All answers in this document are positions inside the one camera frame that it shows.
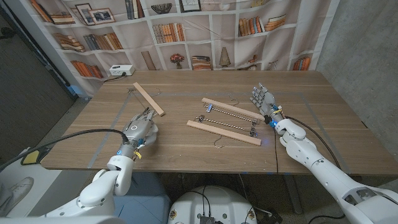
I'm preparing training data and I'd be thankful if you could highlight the black power strip cable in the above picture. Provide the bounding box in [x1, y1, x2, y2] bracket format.
[103, 72, 127, 83]

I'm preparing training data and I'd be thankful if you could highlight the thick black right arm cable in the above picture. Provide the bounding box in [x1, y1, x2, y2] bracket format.
[284, 115, 346, 224]

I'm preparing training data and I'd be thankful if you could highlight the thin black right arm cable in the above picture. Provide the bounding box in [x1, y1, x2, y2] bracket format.
[272, 126, 280, 174]

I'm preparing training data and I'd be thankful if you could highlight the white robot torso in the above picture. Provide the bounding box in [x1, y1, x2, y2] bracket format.
[167, 185, 258, 224]

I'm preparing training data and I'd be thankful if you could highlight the white floor platform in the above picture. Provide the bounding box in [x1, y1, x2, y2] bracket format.
[0, 152, 63, 218]

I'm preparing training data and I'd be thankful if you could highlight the grey table leg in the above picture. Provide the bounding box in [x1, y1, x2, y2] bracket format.
[284, 174, 304, 215]

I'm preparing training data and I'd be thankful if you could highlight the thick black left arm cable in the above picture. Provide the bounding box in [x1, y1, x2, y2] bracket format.
[0, 128, 130, 172]

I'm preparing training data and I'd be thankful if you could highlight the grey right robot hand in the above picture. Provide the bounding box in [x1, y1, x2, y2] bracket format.
[249, 82, 285, 128]

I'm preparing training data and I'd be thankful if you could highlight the wooden clip hanger, blue clip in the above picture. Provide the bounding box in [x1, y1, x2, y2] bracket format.
[201, 97, 267, 126]

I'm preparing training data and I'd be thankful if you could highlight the printed bookshelf backdrop cloth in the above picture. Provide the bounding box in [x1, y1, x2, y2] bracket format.
[29, 0, 341, 97]

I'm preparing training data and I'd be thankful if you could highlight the wooden clip hanger, thin wire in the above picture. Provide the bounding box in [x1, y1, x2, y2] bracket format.
[126, 82, 166, 118]

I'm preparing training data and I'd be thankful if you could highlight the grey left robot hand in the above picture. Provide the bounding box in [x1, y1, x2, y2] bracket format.
[116, 107, 160, 158]

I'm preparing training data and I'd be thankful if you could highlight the wooden clip hanger, twisted rod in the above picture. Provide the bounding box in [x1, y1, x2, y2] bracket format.
[186, 115, 262, 149]

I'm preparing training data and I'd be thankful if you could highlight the yellow and black pedal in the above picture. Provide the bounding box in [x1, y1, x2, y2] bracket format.
[20, 146, 52, 166]

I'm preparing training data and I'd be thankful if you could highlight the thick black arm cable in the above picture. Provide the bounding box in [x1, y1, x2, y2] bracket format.
[0, 128, 130, 172]
[284, 115, 346, 224]

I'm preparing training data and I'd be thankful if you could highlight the white power strip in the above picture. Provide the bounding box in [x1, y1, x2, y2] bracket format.
[109, 64, 136, 77]

